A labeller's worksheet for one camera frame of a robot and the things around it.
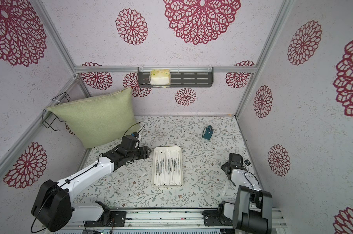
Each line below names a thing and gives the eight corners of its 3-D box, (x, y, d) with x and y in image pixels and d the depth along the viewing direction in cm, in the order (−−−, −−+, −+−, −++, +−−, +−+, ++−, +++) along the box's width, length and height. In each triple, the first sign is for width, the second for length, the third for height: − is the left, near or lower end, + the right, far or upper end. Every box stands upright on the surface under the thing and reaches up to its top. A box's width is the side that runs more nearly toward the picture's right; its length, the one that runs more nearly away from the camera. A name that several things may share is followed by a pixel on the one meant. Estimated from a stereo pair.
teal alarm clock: (203, 140, 108) (205, 133, 101) (201, 132, 113) (203, 124, 106) (211, 140, 108) (213, 133, 101) (209, 132, 113) (211, 124, 106)
